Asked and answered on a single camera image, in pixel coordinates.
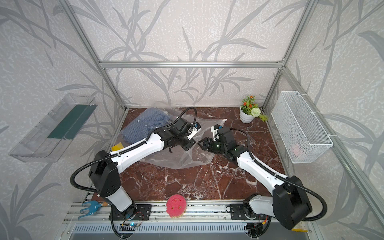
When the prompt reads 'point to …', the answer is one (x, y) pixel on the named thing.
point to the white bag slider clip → (224, 120)
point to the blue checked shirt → (137, 130)
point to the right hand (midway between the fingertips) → (200, 143)
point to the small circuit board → (129, 226)
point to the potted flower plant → (249, 110)
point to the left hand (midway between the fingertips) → (193, 141)
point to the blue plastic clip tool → (92, 206)
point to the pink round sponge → (176, 206)
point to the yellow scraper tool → (117, 147)
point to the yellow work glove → (299, 230)
